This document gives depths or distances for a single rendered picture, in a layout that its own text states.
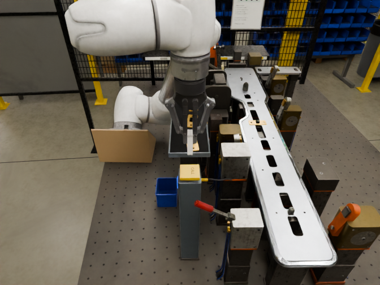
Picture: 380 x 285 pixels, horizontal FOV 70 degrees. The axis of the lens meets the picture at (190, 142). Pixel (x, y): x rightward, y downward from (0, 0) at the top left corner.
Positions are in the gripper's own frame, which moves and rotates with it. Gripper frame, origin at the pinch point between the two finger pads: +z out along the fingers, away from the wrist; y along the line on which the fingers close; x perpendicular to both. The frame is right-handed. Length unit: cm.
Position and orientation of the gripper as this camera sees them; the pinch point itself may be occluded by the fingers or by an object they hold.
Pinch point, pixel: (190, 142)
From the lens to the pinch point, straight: 76.7
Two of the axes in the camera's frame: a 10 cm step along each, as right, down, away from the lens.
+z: 0.0, 7.8, 6.2
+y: 10.0, -0.1, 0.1
